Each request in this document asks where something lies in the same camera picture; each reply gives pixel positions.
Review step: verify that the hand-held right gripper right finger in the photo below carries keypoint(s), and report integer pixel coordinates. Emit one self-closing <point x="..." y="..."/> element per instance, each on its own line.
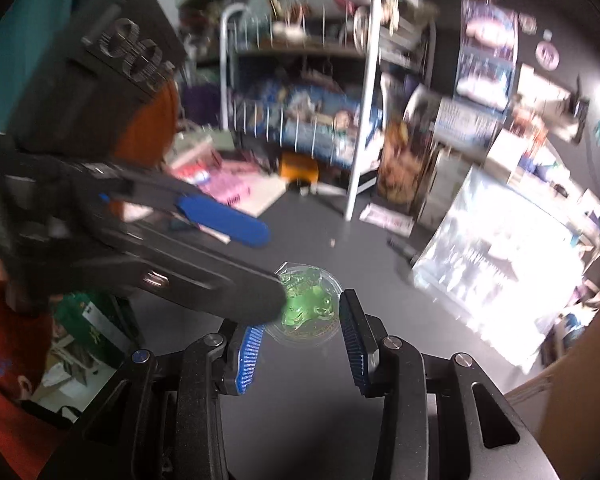
<point x="357" y="345"/>

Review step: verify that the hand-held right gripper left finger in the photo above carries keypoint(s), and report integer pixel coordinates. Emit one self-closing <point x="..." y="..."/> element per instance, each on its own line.
<point x="247" y="360"/>

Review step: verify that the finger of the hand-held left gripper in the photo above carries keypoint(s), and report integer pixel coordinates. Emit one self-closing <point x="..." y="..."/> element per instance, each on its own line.
<point x="220" y="217"/>
<point x="215" y="275"/>

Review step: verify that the green badge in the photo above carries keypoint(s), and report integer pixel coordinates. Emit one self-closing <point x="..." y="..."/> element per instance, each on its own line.
<point x="307" y="305"/>

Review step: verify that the brown cardboard box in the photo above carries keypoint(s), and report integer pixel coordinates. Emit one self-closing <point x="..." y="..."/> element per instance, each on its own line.
<point x="585" y="385"/>

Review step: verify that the orange box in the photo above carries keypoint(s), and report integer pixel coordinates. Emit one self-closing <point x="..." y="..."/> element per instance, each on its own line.
<point x="300" y="167"/>

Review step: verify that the orange wig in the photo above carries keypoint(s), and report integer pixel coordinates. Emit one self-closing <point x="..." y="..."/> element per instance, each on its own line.
<point x="155" y="130"/>

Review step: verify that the black pen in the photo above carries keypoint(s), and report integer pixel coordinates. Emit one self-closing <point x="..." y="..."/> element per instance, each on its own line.
<point x="402" y="247"/>

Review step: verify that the teal curtain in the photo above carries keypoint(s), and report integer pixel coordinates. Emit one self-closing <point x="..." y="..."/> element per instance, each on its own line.
<point x="25" y="45"/>

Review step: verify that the pink packet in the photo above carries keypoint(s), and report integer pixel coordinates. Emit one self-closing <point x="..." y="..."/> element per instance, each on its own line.
<point x="386" y="219"/>

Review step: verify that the green patterned box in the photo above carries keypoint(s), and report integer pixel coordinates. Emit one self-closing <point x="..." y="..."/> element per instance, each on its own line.
<point x="95" y="325"/>

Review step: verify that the clear plastic gift bag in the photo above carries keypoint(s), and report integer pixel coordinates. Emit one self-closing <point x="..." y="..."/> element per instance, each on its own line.
<point x="495" y="260"/>

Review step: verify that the brown anime card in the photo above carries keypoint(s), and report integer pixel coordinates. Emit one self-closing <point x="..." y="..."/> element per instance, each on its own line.
<point x="400" y="160"/>

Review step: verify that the person's red shirt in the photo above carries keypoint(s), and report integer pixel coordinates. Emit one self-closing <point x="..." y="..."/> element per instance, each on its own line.
<point x="10" y="350"/>

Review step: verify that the white ticket box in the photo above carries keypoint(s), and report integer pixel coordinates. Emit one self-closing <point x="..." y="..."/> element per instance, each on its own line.
<point x="465" y="125"/>

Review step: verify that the black charger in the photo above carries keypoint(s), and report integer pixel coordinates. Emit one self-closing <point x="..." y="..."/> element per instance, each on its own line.
<point x="580" y="120"/>

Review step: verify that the pink character box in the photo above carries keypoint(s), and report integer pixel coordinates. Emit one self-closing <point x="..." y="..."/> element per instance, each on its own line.
<point x="490" y="27"/>

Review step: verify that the round purple badge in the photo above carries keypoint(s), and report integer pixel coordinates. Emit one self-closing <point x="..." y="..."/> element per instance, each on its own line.
<point x="547" y="54"/>

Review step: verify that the grey wall socket panel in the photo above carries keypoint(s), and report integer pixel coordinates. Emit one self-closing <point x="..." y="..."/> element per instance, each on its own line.
<point x="545" y="95"/>

